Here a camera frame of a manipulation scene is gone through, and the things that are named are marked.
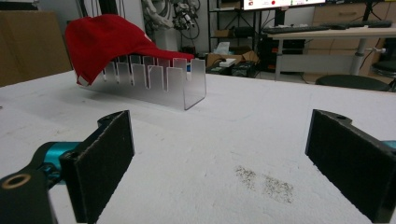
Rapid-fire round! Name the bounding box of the open cardboard box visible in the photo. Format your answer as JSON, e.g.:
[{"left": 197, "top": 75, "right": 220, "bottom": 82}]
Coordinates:
[{"left": 205, "top": 46, "right": 260, "bottom": 68}]

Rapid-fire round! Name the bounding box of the red baseball cap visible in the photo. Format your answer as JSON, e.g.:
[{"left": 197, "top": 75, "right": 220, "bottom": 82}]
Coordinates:
[{"left": 64, "top": 13, "right": 195, "bottom": 87}]

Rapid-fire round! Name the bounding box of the black round stool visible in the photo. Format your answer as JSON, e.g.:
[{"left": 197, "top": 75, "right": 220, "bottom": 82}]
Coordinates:
[{"left": 315, "top": 74, "right": 391, "bottom": 92}]

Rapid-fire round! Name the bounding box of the computer monitor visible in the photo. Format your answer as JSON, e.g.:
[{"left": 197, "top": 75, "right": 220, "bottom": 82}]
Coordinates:
[{"left": 243, "top": 0, "right": 327, "bottom": 11}]

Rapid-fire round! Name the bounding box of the white height-adjustable desk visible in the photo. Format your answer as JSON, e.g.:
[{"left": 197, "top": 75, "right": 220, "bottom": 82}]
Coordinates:
[{"left": 267, "top": 26, "right": 396, "bottom": 81}]

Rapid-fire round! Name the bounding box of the black keyboard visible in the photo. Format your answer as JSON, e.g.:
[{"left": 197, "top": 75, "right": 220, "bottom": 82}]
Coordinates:
[{"left": 262, "top": 25, "right": 332, "bottom": 35}]

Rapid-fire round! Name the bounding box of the clear acrylic slotted rack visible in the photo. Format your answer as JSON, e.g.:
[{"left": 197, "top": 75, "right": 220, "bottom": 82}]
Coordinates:
[{"left": 81, "top": 54, "right": 207, "bottom": 111}]

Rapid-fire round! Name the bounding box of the black metal shelf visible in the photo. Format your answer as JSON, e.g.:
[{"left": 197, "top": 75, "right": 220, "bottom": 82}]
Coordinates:
[{"left": 207, "top": 0, "right": 263, "bottom": 53}]

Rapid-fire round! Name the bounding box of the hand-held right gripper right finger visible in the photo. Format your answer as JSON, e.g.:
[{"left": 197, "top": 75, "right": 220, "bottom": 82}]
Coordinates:
[{"left": 304, "top": 108, "right": 396, "bottom": 224}]

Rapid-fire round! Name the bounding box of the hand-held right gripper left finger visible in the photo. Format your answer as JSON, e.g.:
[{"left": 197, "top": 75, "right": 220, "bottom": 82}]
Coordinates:
[{"left": 59, "top": 109, "right": 135, "bottom": 224}]

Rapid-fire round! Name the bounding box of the brown cardboard panel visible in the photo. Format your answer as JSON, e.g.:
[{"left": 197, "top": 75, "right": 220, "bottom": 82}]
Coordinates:
[{"left": 0, "top": 10, "right": 74, "bottom": 88}]

